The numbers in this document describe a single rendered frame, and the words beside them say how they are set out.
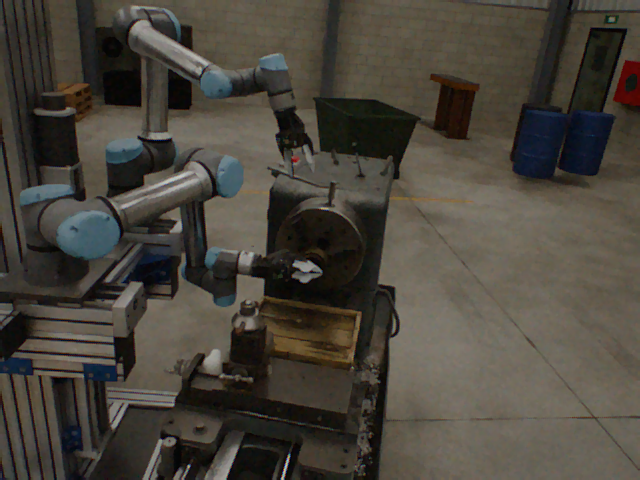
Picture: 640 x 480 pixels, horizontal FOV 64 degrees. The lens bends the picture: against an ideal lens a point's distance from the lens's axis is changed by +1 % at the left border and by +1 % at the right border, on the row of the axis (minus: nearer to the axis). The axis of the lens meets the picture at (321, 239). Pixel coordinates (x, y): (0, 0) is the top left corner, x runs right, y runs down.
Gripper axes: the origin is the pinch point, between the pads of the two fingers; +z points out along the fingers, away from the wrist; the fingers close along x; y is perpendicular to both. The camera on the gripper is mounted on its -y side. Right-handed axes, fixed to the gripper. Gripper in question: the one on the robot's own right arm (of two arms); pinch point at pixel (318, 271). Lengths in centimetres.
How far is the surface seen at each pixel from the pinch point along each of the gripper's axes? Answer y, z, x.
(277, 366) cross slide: 33.7, -3.9, -12.6
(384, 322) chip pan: -68, 24, -55
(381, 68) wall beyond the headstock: -1044, -44, -13
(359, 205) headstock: -35.0, 8.1, 11.5
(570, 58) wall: -1102, 351, 41
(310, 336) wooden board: 4.9, 0.1, -21.0
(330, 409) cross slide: 46.0, 12.2, -12.5
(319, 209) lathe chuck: -19.3, -4.2, 13.5
